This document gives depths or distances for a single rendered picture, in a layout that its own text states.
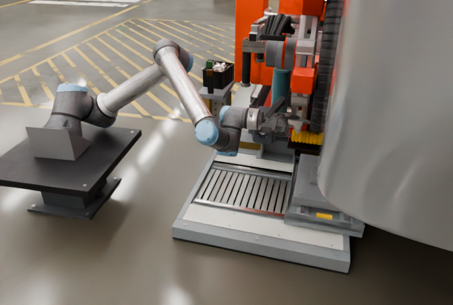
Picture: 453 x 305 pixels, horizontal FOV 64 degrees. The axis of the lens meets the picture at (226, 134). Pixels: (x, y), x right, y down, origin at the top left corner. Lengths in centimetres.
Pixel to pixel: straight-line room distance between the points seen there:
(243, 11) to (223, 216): 111
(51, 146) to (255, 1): 131
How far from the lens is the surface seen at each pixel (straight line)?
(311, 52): 137
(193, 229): 179
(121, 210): 208
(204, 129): 138
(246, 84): 153
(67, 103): 203
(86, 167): 193
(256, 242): 173
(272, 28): 144
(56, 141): 198
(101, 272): 180
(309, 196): 178
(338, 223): 178
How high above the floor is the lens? 132
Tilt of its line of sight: 29 degrees down
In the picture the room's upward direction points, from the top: straight up
